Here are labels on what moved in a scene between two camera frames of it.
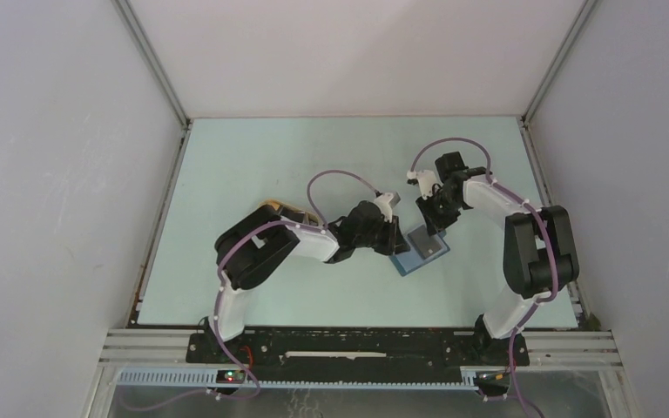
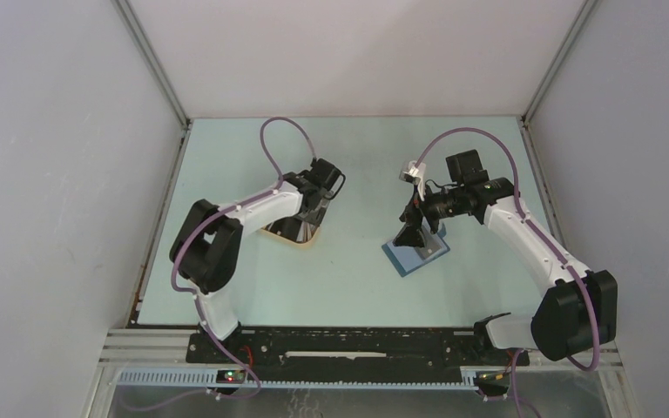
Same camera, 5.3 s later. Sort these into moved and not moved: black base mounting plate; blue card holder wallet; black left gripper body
Moved: black left gripper body
Not moved: blue card holder wallet; black base mounting plate
